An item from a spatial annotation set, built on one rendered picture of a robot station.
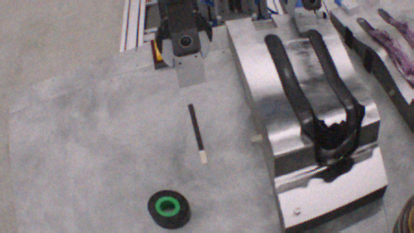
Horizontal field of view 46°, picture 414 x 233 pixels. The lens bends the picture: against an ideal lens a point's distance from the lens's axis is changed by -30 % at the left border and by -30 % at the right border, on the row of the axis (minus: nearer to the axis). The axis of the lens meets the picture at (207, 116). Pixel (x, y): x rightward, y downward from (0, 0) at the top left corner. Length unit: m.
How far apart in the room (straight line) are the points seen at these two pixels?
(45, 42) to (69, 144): 1.51
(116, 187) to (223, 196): 0.21
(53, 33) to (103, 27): 0.32
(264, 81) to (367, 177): 0.33
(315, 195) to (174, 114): 0.38
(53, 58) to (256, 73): 1.57
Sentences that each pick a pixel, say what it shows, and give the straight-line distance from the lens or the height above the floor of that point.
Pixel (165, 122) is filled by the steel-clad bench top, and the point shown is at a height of 0.80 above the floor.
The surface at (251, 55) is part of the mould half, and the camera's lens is 1.32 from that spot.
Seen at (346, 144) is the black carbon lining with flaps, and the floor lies 0.87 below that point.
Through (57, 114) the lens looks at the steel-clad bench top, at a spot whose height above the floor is 0.80.
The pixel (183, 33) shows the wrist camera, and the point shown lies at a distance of 1.09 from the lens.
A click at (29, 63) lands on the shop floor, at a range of 2.79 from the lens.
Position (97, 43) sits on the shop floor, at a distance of 2.67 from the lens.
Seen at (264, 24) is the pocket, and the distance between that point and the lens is 1.41.
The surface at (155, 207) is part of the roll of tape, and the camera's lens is 1.21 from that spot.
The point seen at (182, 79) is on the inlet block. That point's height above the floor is 0.93.
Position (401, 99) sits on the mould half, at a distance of 1.34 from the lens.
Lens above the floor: 1.89
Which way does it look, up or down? 54 degrees down
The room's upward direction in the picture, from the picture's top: 10 degrees counter-clockwise
